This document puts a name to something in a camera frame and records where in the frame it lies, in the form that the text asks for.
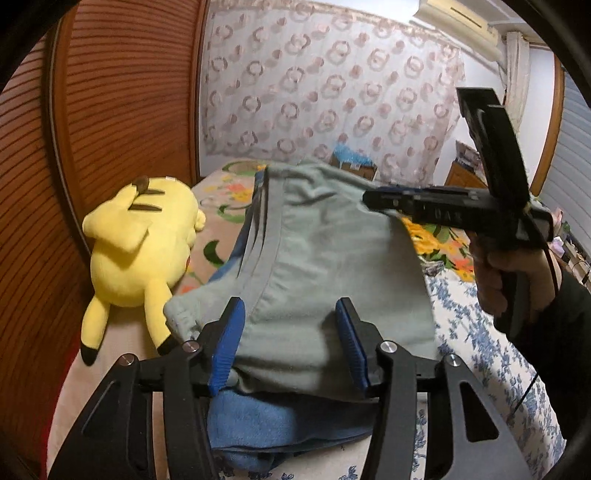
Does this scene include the yellow flower print blanket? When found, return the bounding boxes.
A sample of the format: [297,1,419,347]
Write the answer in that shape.
[178,159,476,296]

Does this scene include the blue floral bed sheet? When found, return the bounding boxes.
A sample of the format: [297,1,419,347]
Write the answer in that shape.
[222,272,566,480]

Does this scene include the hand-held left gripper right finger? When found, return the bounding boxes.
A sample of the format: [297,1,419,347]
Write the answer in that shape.
[335,298,533,480]

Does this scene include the white air conditioner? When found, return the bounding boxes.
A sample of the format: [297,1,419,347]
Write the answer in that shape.
[412,0,502,61]

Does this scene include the black cable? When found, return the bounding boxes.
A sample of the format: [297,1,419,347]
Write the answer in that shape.
[510,237,561,414]

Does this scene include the person's right hand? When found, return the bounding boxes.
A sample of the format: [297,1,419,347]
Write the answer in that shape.
[468,240,561,334]

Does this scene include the light blue denim jeans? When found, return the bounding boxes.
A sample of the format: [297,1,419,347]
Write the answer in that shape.
[207,387,382,472]

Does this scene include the grey-green pants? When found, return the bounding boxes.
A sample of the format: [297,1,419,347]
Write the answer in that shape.
[164,159,437,400]

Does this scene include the tied white curtain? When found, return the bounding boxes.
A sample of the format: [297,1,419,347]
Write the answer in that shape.
[503,30,532,139]

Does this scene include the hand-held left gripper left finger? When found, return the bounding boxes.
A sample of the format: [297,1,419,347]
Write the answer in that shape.
[47,296,246,480]

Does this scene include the ring pattern curtain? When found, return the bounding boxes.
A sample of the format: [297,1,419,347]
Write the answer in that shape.
[198,0,467,185]

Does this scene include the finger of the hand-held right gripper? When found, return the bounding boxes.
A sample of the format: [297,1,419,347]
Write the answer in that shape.
[362,185,468,228]

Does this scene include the cardboard box with blue filling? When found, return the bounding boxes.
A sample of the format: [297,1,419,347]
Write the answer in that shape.
[330,143,379,182]

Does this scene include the yellow plush toy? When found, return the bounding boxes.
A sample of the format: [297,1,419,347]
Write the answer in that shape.
[81,175,207,367]

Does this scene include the wooden slatted wardrobe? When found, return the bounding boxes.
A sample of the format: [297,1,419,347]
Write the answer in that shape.
[0,0,211,462]

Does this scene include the person's right forearm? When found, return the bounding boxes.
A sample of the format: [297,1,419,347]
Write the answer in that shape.
[508,263,591,444]

